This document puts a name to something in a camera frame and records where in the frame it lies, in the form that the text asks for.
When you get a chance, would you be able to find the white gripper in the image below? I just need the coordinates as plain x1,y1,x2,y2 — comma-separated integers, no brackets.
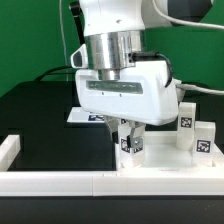
76,61,178,148

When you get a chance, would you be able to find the white square tabletop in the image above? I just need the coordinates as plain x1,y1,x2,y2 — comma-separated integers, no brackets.
116,131,224,170

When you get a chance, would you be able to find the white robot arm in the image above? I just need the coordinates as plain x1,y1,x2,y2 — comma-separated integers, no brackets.
72,0,214,148

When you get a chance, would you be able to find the white marker base sheet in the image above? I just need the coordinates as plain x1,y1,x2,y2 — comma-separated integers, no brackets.
67,107,104,123

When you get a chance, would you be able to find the white U-shaped fence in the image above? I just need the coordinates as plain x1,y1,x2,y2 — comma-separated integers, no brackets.
0,135,224,196

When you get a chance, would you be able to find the white camera cable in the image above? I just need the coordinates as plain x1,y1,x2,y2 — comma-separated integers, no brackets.
151,0,224,98

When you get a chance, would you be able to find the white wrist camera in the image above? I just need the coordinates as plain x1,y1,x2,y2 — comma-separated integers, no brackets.
70,44,88,69

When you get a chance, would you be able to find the black cable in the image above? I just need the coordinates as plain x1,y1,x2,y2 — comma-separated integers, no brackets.
34,64,78,82

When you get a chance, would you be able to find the white hanging cable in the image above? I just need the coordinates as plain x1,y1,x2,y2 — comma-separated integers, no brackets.
59,0,70,82

